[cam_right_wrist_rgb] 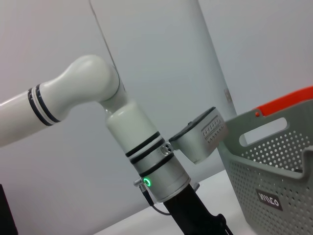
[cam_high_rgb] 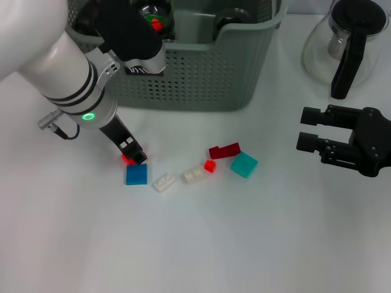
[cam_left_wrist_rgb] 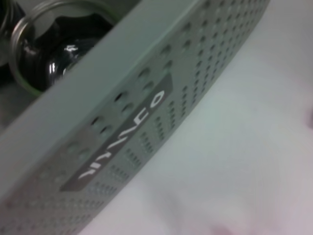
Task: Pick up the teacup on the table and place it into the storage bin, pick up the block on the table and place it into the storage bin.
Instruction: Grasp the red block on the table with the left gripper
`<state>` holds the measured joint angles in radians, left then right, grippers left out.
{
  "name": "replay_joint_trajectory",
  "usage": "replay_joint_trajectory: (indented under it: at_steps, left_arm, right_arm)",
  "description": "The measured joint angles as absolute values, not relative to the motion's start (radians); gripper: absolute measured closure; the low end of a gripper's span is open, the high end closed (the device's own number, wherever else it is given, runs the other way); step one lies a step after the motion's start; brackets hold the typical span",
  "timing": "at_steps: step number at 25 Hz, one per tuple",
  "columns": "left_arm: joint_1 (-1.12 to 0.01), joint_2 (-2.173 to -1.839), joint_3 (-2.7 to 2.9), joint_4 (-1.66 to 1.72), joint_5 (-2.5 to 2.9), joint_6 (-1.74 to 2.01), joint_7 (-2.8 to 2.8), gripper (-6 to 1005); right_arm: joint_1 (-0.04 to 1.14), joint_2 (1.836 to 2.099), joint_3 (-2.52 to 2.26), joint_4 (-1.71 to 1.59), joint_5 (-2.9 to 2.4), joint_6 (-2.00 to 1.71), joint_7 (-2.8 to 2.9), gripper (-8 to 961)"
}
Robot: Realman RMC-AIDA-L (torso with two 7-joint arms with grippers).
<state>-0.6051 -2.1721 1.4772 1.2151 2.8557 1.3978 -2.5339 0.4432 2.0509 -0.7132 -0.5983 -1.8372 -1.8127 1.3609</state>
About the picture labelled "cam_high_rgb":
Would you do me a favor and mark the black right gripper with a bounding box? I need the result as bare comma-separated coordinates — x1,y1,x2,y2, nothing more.
295,104,391,178

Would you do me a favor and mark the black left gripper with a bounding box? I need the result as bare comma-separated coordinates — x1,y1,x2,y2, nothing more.
98,117,148,165

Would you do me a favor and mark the red wedge toy brick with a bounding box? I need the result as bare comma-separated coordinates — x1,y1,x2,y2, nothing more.
120,145,151,166

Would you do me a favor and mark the blue toy brick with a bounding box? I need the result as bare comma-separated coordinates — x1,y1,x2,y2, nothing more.
125,163,148,186

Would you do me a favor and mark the white toy brick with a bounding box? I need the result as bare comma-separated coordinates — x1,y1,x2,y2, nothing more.
182,166,205,184
153,173,178,193

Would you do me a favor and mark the grey perforated storage bin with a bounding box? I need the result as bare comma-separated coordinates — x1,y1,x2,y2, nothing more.
65,0,290,112

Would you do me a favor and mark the teal square toy brick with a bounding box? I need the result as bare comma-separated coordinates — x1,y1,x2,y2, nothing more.
230,151,259,179

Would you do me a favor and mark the dark red toy brick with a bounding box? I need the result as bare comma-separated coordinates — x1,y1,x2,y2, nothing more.
208,142,241,160

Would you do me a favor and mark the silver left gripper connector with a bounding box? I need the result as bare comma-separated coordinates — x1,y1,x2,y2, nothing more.
37,110,64,131

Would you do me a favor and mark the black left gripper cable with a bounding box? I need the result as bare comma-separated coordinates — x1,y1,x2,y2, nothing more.
51,121,81,140

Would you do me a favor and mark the glass teapot black handle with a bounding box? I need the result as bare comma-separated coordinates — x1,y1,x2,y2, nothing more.
301,0,389,100

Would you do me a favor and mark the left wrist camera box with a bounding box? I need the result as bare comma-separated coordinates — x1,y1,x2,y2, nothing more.
95,0,168,76

